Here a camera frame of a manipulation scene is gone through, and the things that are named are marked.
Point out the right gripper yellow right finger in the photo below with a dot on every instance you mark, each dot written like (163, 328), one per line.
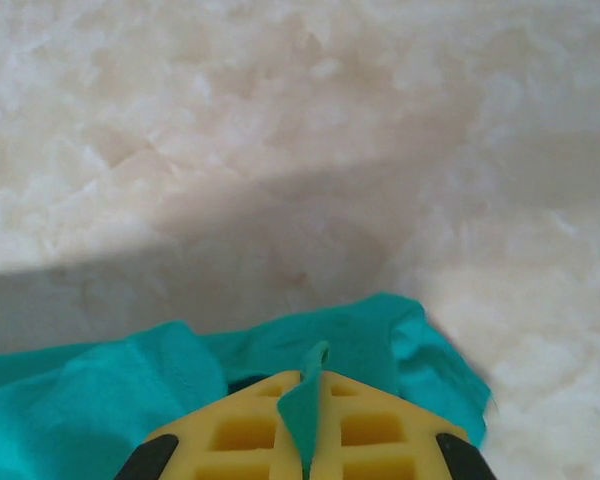
(410, 450)

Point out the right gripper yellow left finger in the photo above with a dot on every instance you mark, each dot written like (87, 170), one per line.
(200, 450)

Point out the teal t-shirt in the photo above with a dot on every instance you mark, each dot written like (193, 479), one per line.
(105, 390)

